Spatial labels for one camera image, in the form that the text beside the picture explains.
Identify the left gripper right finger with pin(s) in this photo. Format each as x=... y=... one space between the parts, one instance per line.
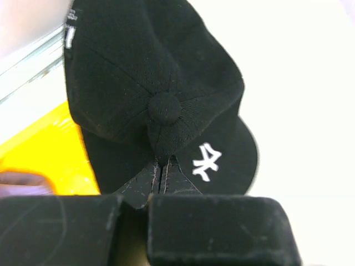
x=188 y=228

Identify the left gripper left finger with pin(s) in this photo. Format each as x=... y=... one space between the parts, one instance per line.
x=75 y=230

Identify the black cap white NY logo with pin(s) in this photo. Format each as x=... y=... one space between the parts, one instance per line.
x=157 y=99

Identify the lavender cap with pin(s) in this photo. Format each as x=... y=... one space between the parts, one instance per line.
x=24 y=184

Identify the yellow plastic tray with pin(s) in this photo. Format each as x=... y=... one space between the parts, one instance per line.
x=52 y=148

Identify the aluminium front rail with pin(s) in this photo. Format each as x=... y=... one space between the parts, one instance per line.
x=31 y=63

